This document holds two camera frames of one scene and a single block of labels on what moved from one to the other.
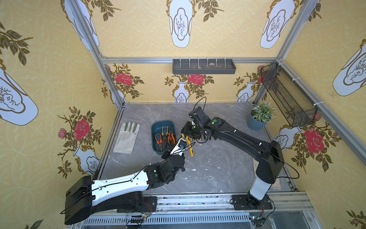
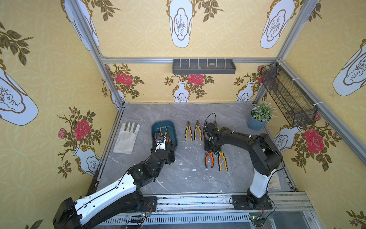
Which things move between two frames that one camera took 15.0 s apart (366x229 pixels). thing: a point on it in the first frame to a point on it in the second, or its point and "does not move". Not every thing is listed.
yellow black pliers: (188, 141) to (220, 154)
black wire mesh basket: (298, 109) does not move
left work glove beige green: (126, 137) does not move
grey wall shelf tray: (206, 66) does not move
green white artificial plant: (263, 111) does not move
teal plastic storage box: (163, 136) does not move
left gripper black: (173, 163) to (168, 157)
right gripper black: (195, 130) to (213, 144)
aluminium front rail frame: (264, 211) does not move
